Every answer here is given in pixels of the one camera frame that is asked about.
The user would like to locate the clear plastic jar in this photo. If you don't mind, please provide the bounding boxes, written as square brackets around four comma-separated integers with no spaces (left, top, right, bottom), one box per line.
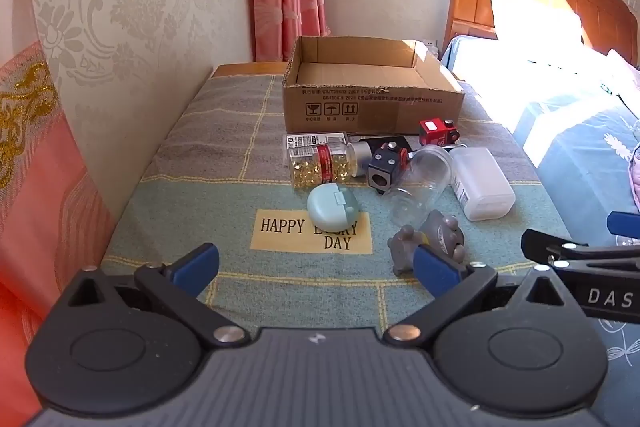
[387,145,454,225]

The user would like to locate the white translucent plastic container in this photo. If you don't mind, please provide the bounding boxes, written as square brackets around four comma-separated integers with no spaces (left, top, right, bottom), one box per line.
[450,147,517,222]

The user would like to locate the grey hippo toy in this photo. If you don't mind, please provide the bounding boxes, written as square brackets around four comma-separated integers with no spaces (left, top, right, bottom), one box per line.
[387,209,467,278]

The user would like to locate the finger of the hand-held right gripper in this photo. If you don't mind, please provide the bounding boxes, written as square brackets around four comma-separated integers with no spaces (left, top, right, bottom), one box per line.
[521,228,640,270]
[606,210,640,237]

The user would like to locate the teal round case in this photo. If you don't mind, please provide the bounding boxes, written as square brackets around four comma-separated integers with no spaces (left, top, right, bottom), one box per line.
[306,184,360,235]

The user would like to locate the white pillow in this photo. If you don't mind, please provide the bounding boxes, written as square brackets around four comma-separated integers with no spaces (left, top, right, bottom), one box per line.
[487,0,586,52]

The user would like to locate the yellow capsule bottle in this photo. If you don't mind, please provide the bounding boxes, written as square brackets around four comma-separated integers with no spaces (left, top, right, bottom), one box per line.
[289,141,373,192]

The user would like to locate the black cube toy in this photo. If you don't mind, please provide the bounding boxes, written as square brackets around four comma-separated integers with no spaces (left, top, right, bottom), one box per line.
[368,143,411,195]

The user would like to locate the wooden nightstand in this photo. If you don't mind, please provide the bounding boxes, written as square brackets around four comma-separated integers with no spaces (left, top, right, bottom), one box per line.
[210,62,291,78]

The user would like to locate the red cloth gold embroidery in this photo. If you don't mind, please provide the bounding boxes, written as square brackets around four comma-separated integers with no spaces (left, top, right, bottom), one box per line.
[0,39,118,427]

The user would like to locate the checked grey green tablecloth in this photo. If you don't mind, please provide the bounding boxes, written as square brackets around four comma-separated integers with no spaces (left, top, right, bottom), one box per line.
[102,74,576,343]

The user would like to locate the black flat plate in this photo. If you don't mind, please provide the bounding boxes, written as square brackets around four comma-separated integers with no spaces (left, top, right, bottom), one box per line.
[357,136,416,155]

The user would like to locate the cardboard box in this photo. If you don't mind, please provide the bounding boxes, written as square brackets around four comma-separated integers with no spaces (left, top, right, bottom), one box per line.
[281,36,466,135]

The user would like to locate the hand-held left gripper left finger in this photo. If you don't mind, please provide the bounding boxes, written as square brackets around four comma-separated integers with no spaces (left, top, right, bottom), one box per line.
[65,243,251,349]

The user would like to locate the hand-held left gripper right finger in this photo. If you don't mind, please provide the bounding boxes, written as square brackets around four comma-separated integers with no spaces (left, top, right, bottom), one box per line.
[384,243,568,349]

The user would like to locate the clear labelled plastic box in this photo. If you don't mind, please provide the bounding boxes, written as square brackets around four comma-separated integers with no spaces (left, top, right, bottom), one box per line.
[286,132,351,158]

